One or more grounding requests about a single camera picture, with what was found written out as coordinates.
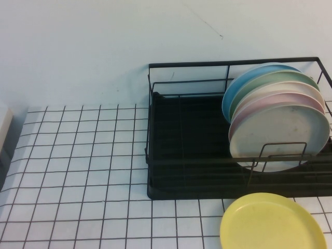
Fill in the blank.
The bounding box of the grey plate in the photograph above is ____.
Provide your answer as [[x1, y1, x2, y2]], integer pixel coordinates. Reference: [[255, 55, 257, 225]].
[[228, 102, 330, 174]]

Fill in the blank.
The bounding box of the blue plate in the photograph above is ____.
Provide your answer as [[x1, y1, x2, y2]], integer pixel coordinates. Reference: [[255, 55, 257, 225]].
[[222, 64, 303, 125]]

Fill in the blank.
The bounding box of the pink plate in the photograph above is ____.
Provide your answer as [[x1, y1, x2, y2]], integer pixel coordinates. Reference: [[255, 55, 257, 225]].
[[229, 92, 326, 135]]

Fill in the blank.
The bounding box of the green plate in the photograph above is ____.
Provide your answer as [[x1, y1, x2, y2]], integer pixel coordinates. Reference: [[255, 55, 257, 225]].
[[229, 70, 320, 120]]

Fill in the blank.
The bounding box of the cream plate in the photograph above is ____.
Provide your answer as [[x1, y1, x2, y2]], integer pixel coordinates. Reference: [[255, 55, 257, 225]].
[[234, 81, 325, 115]]

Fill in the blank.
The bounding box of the yellow plate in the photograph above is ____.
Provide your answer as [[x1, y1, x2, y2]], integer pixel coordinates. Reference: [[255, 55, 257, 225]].
[[219, 192, 328, 249]]

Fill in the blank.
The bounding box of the black drip tray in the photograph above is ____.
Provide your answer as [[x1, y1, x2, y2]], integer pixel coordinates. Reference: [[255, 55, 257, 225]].
[[146, 91, 332, 200]]

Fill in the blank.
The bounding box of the white checked table cloth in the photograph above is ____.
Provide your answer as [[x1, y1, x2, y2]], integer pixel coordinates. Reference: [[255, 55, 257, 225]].
[[0, 103, 332, 249]]

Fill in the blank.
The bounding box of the beige block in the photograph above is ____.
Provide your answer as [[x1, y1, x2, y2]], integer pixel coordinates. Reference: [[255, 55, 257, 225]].
[[0, 105, 13, 156]]

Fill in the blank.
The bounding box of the black wire dish rack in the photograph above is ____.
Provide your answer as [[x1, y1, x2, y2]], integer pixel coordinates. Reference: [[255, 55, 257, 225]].
[[144, 57, 332, 200]]

